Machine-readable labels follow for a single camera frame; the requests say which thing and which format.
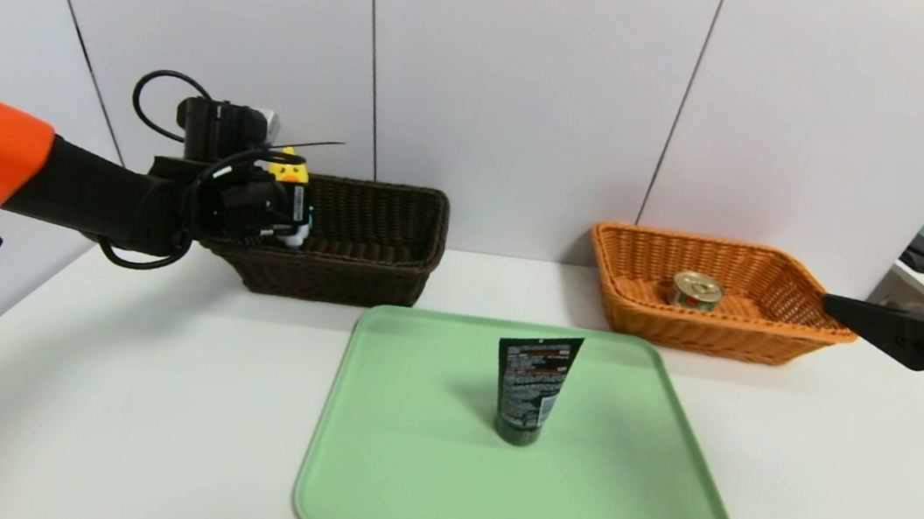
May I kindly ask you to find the tin can with pull tab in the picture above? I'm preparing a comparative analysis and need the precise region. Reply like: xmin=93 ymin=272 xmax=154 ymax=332
xmin=666 ymin=269 xmax=726 ymax=313

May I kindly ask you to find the black cosmetic tube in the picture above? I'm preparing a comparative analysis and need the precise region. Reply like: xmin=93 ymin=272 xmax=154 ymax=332
xmin=486 ymin=328 xmax=585 ymax=452

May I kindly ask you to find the yellow duck toy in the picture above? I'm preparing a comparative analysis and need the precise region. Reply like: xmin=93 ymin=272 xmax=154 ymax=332
xmin=256 ymin=146 xmax=322 ymax=252

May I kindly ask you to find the orange wicker basket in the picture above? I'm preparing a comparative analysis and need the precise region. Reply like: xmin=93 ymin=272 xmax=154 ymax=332
xmin=578 ymin=219 xmax=867 ymax=375

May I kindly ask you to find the dark brown wicker basket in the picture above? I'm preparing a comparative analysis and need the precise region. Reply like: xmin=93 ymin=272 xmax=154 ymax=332
xmin=192 ymin=161 xmax=453 ymax=317

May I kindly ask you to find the green plastic tray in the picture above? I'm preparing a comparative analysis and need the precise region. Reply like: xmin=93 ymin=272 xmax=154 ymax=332
xmin=290 ymin=296 xmax=766 ymax=519

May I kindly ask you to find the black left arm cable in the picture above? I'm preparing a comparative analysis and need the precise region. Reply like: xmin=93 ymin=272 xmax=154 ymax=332
xmin=95 ymin=235 xmax=193 ymax=277

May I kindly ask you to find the black left camera cable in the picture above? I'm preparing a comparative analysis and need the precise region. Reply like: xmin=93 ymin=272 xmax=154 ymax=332
xmin=127 ymin=67 xmax=216 ymax=148

